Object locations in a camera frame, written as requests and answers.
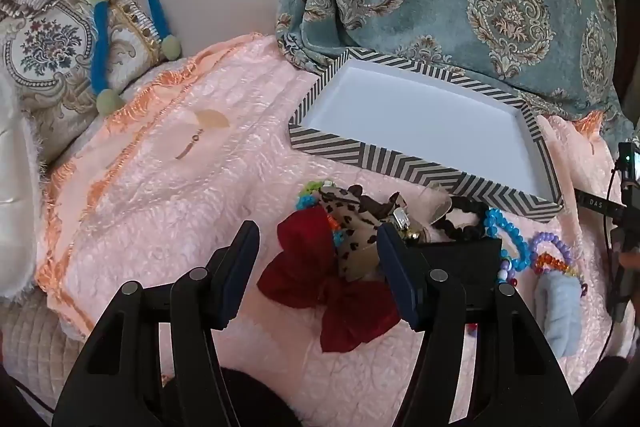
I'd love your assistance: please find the blue bead bracelet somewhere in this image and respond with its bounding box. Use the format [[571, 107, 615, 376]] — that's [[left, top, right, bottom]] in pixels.
[[484, 207, 532, 275]]

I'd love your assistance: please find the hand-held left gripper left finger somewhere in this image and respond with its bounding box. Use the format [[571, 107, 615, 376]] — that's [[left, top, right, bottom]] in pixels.
[[52, 220, 261, 427]]

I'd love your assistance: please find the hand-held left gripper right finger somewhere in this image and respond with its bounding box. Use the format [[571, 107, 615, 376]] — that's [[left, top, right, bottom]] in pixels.
[[376, 223, 581, 427]]

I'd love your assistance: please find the white satin pillow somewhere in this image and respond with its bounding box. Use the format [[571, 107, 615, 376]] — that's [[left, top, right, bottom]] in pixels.
[[0, 72, 48, 298]]

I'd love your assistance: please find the gold metal hair clip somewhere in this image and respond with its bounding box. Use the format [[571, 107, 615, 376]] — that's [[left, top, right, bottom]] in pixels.
[[392, 207, 426, 243]]

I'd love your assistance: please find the beige quilted mat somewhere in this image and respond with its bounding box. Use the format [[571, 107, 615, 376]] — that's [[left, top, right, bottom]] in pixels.
[[0, 292, 86, 413]]

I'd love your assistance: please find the mixed colour bead bracelet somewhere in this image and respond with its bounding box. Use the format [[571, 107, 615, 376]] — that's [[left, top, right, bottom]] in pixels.
[[497, 257, 521, 289]]

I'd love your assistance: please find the red satin hair bow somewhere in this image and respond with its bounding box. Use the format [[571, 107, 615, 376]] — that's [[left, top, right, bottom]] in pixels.
[[256, 205, 401, 354]]

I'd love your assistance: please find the black fabric hair band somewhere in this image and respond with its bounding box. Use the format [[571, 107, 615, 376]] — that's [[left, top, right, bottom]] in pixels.
[[415, 238, 503, 303]]

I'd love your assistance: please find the orange bead bracelet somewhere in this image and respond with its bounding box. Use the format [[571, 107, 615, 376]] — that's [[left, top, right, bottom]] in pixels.
[[532, 254, 583, 282]]

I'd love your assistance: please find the leopard print hair bow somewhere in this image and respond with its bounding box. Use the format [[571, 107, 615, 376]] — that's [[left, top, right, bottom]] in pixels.
[[320, 184, 453, 283]]

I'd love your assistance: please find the black bead bracelet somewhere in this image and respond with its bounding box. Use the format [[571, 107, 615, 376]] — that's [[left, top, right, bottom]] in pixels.
[[432, 196, 493, 242]]

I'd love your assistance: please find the floral embroidered cushion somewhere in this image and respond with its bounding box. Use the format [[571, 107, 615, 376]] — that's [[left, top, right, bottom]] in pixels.
[[0, 0, 171, 162]]

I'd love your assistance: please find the purple bead bracelet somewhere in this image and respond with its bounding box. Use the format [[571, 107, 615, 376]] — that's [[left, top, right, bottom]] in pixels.
[[530, 232, 576, 268]]

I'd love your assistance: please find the zigzag striped cardboard box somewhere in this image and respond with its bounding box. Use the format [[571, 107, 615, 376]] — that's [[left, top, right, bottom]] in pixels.
[[288, 48, 564, 223]]

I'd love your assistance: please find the pink textured bedspread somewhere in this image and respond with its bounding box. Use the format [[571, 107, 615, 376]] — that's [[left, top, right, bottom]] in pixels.
[[35, 32, 631, 427]]

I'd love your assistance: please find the light blue fuzzy hair band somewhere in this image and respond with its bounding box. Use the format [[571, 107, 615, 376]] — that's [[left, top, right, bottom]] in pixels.
[[535, 274, 583, 358]]

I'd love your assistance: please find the colourful flower bead bracelet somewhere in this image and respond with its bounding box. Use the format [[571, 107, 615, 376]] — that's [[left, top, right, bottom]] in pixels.
[[295, 179, 347, 248]]

